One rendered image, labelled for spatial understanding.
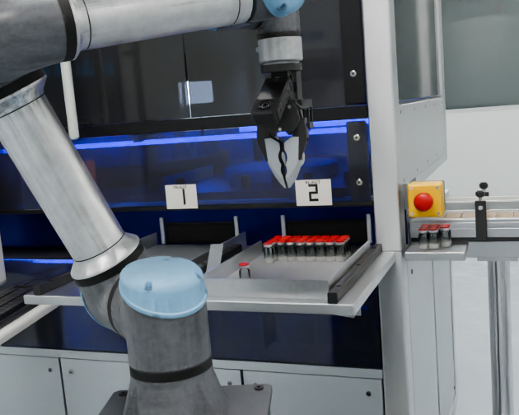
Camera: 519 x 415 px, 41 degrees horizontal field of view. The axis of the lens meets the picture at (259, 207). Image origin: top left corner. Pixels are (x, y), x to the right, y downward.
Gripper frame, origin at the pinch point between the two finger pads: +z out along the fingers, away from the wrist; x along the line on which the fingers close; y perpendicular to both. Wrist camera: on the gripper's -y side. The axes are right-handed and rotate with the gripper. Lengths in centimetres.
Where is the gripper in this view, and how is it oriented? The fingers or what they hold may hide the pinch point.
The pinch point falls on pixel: (285, 181)
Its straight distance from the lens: 121.9
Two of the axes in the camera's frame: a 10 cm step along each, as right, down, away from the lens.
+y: 3.7, -1.7, 9.1
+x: -9.3, 0.2, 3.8
